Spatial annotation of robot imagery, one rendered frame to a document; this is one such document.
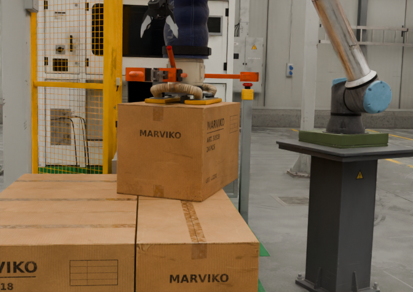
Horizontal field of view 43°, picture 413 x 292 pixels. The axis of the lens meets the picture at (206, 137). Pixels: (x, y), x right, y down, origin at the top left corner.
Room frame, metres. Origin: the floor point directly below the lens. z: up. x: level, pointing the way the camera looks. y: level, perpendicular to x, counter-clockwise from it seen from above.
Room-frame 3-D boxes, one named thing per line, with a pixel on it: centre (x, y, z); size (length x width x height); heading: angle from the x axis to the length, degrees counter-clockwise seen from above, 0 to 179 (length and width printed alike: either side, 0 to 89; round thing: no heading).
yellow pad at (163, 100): (2.58, 0.20, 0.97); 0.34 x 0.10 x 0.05; 166
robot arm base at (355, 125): (2.66, -0.70, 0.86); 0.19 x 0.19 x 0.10
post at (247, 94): (3.53, -0.26, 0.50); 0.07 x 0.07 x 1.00; 7
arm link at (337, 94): (2.65, -0.70, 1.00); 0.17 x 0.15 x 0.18; 20
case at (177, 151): (2.54, 0.11, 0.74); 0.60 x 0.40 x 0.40; 162
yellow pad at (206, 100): (2.54, 0.01, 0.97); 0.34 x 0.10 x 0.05; 166
